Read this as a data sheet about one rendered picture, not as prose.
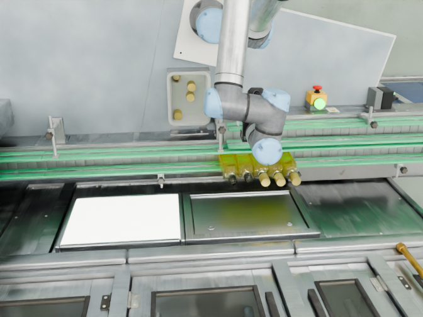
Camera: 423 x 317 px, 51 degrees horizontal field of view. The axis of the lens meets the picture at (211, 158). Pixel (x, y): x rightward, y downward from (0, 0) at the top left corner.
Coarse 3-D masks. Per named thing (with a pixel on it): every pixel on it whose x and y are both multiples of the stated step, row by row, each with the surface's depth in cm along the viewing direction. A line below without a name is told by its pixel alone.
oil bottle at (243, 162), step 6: (234, 156) 179; (240, 156) 176; (246, 156) 176; (240, 162) 171; (246, 162) 171; (240, 168) 168; (246, 168) 167; (252, 168) 168; (240, 174) 168; (252, 174) 169
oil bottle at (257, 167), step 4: (252, 156) 177; (252, 160) 173; (256, 160) 173; (252, 164) 171; (256, 164) 170; (260, 164) 170; (256, 168) 168; (260, 168) 168; (264, 168) 168; (256, 172) 168; (256, 176) 169
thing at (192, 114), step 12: (180, 72) 175; (192, 72) 175; (204, 72) 176; (168, 84) 176; (180, 84) 184; (204, 84) 185; (168, 96) 178; (180, 96) 186; (204, 96) 187; (168, 108) 180; (180, 108) 188; (192, 108) 189; (180, 120) 186; (192, 120) 186; (204, 120) 186
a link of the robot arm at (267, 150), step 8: (256, 136) 118; (264, 136) 116; (272, 136) 116; (280, 136) 118; (256, 144) 117; (264, 144) 115; (272, 144) 115; (280, 144) 117; (256, 152) 116; (264, 152) 116; (272, 152) 116; (280, 152) 116; (264, 160) 117; (272, 160) 117
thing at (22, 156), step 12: (360, 144) 185; (372, 144) 185; (384, 144) 185; (396, 144) 185; (408, 144) 185; (420, 144) 185; (0, 156) 174; (12, 156) 174; (24, 156) 174; (36, 156) 173; (48, 156) 173; (60, 156) 173; (72, 156) 173; (84, 156) 173; (96, 156) 173; (108, 156) 173; (120, 156) 174; (132, 156) 174; (144, 156) 175; (156, 156) 175; (168, 156) 176
